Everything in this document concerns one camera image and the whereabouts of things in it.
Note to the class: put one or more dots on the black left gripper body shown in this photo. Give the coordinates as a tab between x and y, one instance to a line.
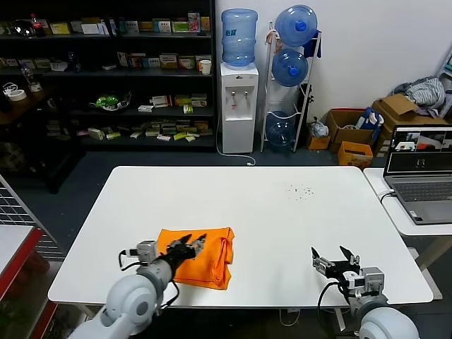
180	251

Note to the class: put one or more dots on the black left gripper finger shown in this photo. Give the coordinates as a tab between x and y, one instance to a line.
183	238
200	241

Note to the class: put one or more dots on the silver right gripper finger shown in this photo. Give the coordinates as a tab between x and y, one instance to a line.
347	253
321	263

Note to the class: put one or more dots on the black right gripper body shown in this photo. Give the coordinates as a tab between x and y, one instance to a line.
344	270

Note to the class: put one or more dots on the orange t-shirt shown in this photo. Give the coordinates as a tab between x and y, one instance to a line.
213	261

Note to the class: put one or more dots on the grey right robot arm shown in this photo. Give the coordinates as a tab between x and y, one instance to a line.
385	321

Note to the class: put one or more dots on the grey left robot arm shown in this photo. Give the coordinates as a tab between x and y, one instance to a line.
134	303

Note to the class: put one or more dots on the grey clothes pile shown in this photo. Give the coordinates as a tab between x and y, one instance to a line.
425	91

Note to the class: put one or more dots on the scattered grey crumbs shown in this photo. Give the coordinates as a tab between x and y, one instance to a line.
303	190

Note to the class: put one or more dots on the white side table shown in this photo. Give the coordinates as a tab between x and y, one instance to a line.
423	229

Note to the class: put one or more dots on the white side table leg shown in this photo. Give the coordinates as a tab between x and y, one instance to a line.
432	247

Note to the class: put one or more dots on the grey laptop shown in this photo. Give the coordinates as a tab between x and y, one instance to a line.
420	190

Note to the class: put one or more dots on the orange cardboard box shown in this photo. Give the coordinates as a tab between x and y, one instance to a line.
355	157

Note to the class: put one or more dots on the yellow green flat box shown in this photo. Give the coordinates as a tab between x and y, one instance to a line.
179	136

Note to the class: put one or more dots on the white red flat box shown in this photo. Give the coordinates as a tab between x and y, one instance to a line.
164	137

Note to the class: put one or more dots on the small orange box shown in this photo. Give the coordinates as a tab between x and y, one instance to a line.
318	143

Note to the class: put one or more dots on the red-rimmed cardboard box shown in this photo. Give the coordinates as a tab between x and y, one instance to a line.
340	136

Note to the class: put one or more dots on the green white flat box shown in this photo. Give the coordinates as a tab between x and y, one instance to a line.
112	135

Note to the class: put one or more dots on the light green packet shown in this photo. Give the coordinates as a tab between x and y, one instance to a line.
188	109

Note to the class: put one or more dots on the white plastic bag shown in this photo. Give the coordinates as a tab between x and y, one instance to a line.
319	128

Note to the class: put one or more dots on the white water dispenser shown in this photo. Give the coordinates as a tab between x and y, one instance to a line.
239	116

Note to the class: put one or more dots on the flat white medicine box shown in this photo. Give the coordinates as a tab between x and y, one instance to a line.
145	108

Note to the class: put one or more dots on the blue water jug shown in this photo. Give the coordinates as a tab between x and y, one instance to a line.
290	68
280	131
296	25

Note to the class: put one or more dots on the blue and white package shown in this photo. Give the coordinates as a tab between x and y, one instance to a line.
369	119

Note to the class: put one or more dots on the beige box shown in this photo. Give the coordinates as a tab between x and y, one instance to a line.
95	133

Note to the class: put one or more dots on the red and white box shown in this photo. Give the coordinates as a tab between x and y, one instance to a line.
162	101

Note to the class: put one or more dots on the black tripod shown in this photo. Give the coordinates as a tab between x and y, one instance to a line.
306	113

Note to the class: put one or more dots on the bowl of green items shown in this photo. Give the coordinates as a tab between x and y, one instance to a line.
111	102

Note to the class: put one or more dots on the large brown cardboard box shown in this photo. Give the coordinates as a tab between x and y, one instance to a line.
395	106

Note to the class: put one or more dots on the red-framed white table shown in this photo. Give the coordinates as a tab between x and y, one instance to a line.
14	243

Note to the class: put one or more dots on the white paper cup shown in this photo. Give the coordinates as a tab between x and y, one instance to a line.
205	67

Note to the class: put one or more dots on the black shelf unit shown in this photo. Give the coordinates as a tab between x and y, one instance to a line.
106	83

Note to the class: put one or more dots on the orange white medicine box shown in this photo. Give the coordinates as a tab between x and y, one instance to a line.
186	63

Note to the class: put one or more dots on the cream medicine box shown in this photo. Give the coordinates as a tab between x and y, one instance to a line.
202	57

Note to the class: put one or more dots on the narrow white medicine box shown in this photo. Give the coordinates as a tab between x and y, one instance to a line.
122	59

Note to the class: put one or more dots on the labelled blue water bottle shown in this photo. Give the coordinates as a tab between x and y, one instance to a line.
239	39

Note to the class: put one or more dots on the dark blue bottle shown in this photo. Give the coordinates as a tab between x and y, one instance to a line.
73	63

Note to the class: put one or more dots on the dark wooden desk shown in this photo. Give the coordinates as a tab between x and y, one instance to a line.
21	109

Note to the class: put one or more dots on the dark blue hanging cloth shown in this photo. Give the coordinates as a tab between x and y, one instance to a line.
312	47

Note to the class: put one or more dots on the light green box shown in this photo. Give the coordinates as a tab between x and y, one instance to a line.
180	27

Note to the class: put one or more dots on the small white tray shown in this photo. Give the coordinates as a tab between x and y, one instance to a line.
58	65

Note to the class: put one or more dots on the tall yellow box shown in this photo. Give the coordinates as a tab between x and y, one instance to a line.
205	24

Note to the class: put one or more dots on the pink hanging cloth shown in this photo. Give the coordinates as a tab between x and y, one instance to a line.
273	39

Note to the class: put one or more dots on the pink colourful box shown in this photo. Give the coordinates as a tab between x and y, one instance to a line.
194	22

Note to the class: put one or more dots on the clear plastic bottle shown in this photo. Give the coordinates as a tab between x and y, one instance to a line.
31	79

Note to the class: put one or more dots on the white tape roll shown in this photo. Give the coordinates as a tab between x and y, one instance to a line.
16	95

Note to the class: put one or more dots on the pale green box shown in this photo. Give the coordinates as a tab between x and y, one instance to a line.
42	63
8	63

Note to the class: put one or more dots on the blue and white box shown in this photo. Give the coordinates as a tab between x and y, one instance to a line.
104	27

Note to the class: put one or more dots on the pale blue box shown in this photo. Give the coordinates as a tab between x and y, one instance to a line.
27	64

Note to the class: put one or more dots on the cola bottle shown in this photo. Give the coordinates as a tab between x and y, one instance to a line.
36	27

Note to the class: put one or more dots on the dark glass bowl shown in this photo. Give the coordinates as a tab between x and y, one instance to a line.
22	28

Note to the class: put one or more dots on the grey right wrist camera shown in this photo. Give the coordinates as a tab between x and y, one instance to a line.
372	282

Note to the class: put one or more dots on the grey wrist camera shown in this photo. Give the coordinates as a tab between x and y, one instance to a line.
372	282
147	251

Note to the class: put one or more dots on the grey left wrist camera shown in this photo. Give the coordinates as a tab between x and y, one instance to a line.
147	251

